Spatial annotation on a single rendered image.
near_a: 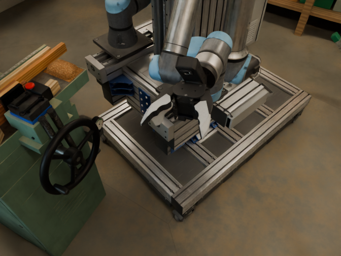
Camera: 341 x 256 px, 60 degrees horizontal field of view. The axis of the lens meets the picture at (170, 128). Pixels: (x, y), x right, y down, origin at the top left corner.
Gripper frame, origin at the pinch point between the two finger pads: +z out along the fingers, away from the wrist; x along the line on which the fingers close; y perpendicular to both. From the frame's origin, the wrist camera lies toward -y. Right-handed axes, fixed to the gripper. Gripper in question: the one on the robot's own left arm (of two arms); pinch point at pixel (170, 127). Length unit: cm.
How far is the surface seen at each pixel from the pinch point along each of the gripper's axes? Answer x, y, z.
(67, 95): 61, 29, -29
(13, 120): 61, 20, -6
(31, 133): 55, 24, -5
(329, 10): -39, 106, -268
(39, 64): 75, 20, -35
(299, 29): -17, 121, -256
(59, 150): 51, 34, -7
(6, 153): 64, 29, 2
